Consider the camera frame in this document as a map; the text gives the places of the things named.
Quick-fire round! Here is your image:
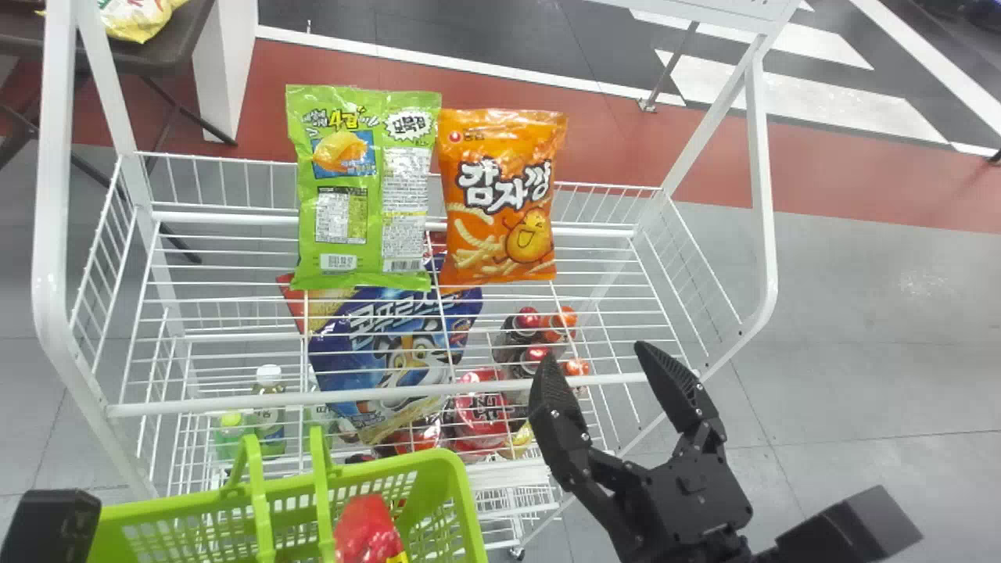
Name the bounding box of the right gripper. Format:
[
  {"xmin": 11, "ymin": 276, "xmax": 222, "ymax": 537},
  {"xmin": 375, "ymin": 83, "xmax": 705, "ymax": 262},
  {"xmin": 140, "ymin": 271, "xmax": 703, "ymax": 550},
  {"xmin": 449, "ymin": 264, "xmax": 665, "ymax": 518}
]
[{"xmin": 527, "ymin": 340, "xmax": 755, "ymax": 563}]

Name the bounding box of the red noodle cup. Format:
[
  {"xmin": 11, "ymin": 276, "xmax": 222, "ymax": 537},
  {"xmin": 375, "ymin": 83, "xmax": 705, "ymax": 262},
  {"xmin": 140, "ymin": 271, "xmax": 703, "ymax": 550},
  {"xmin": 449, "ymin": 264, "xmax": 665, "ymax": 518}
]
[{"xmin": 452, "ymin": 368, "xmax": 522, "ymax": 456}]

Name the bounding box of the green basket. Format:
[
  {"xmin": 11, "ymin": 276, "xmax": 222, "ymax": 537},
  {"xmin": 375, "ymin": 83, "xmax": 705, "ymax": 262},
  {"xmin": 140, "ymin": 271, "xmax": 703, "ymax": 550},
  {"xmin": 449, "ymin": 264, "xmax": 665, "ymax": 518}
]
[{"xmin": 86, "ymin": 425, "xmax": 490, "ymax": 563}]

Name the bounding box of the blue cereal bag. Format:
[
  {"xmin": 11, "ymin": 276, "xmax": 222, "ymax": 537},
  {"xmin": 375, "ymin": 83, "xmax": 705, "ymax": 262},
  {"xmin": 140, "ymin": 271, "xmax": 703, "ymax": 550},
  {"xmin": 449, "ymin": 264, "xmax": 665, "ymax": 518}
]
[{"xmin": 308, "ymin": 283, "xmax": 485, "ymax": 444}]

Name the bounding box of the orange snack packet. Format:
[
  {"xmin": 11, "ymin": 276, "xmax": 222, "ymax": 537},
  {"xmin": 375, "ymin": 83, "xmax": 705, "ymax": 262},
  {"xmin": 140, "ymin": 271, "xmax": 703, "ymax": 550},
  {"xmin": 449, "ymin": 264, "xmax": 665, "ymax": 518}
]
[{"xmin": 436, "ymin": 107, "xmax": 569, "ymax": 287}]

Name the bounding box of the green snack packet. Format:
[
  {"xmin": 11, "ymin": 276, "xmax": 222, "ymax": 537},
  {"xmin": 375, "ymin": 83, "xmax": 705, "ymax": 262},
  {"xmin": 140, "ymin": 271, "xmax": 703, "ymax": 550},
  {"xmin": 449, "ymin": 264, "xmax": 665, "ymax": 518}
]
[{"xmin": 285, "ymin": 84, "xmax": 443, "ymax": 292}]

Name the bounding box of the green bottle white cap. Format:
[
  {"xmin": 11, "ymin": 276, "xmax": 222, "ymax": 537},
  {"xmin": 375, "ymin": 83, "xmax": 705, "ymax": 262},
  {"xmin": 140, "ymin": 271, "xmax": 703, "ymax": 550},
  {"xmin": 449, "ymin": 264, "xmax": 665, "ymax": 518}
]
[{"xmin": 251, "ymin": 364, "xmax": 289, "ymax": 459}]

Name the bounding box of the dark side table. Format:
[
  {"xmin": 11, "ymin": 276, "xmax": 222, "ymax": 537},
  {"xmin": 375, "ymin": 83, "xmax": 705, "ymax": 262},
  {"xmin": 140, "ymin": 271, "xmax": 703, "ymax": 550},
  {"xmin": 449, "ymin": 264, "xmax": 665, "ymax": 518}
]
[{"xmin": 0, "ymin": 0, "xmax": 239, "ymax": 267}]

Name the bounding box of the yellow snack packet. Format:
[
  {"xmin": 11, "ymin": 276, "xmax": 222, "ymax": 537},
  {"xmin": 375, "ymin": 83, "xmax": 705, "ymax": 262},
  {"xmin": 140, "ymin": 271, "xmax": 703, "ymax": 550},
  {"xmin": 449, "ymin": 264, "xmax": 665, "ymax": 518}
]
[{"xmin": 97, "ymin": 0, "xmax": 190, "ymax": 45}]

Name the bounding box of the white wire rack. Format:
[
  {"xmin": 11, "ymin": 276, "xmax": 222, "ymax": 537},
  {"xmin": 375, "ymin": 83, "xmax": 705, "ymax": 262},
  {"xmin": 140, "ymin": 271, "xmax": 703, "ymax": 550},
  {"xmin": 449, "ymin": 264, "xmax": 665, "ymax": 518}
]
[{"xmin": 31, "ymin": 0, "xmax": 800, "ymax": 561}]

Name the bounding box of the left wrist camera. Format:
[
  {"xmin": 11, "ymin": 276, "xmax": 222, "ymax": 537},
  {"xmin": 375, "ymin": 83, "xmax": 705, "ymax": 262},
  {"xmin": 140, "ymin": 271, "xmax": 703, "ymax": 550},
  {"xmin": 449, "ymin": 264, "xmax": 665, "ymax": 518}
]
[{"xmin": 0, "ymin": 489, "xmax": 103, "ymax": 563}]

